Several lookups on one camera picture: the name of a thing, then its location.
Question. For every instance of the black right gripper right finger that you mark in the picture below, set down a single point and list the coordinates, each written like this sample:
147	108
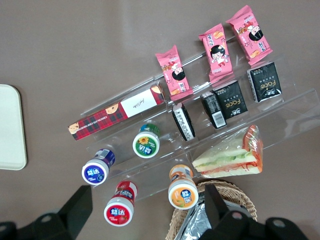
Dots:
220	215

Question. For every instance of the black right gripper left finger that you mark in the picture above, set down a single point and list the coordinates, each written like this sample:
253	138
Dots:
72	215

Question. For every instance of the triangle sandwich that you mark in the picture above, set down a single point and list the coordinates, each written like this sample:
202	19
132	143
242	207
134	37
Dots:
225	157

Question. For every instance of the cream plastic tray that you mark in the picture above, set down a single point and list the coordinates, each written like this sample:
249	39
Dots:
10	125

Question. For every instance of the silver foil container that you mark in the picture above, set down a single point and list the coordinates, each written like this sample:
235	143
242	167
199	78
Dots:
197	221

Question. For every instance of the oval wicker basket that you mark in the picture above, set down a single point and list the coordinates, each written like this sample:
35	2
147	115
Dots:
240	197

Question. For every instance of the orange gum bottle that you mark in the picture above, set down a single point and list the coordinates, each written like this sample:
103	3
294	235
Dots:
182	192

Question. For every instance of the red gum bottle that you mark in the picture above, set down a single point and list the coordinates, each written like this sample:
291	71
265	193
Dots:
118	210

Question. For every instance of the blue lid yogurt cup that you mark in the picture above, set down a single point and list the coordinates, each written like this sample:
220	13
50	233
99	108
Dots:
96	170

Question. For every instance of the clear acrylic stepped shelf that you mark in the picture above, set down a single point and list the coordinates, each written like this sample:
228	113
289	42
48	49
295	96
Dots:
152	175

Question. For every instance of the black Face tissue pack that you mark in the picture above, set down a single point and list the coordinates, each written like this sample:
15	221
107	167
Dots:
183	122
265	82
230	102

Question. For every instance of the green lid yogurt cup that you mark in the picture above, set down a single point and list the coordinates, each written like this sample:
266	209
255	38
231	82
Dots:
146	146

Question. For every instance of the red plaid cookie box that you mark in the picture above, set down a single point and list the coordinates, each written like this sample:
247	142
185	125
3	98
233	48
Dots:
112	115

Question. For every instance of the pink cartoon snack packet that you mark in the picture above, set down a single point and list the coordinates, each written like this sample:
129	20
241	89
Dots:
217	55
250	35
175	72

